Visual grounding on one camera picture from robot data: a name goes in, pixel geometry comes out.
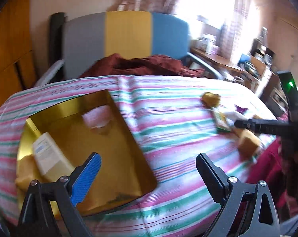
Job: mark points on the pale printed packet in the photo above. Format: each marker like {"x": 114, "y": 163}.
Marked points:
{"x": 235, "y": 116}

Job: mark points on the cardboard box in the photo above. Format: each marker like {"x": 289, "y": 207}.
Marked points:
{"x": 257, "y": 66}

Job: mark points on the purple snack packet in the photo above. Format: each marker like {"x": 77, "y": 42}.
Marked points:
{"x": 241, "y": 108}

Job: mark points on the black panel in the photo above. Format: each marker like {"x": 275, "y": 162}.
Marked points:
{"x": 56, "y": 32}

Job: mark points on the cream snack packet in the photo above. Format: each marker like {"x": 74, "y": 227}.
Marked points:
{"x": 50, "y": 155}

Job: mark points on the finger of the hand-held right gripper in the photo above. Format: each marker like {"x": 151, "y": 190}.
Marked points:
{"x": 259, "y": 126}

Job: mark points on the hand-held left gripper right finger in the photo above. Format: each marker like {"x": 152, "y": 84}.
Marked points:
{"x": 210, "y": 172}

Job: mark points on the dark red cloth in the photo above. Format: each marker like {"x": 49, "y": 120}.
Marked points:
{"x": 144, "y": 65}

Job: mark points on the wooden desk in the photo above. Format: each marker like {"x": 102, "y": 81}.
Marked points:
{"x": 220, "y": 61}

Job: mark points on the green biscuit packet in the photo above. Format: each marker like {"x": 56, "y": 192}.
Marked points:
{"x": 221, "y": 121}

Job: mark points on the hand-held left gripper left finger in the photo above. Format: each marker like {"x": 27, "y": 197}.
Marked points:
{"x": 87, "y": 177}

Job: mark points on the wooden wardrobe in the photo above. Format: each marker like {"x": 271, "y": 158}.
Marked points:
{"x": 8, "y": 42}

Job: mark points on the grey yellow blue chair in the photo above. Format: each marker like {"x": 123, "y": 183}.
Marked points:
{"x": 126, "y": 34}

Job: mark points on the round golden snack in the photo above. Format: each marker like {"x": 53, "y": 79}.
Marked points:
{"x": 210, "y": 99}

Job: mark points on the white box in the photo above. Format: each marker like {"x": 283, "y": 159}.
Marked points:
{"x": 209, "y": 45}

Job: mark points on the white cloth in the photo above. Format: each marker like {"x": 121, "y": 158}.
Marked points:
{"x": 50, "y": 70}

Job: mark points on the striped blanket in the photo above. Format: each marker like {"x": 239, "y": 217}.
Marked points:
{"x": 168, "y": 128}

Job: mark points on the golden tray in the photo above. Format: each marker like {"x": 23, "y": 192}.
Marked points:
{"x": 102, "y": 140}

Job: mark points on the yellow snack packet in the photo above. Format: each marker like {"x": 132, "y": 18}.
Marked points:
{"x": 25, "y": 172}
{"x": 248, "y": 142}

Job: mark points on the dark wooden cabinet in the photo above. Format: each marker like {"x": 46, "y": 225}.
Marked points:
{"x": 274, "y": 93}

